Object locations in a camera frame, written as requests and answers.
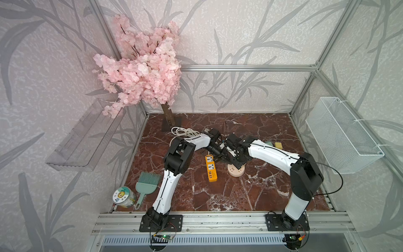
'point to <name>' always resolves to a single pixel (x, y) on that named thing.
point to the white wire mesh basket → (345, 145)
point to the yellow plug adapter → (278, 145)
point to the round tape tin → (124, 197)
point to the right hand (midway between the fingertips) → (238, 160)
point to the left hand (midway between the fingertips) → (231, 162)
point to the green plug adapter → (269, 143)
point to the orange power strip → (211, 169)
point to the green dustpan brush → (147, 184)
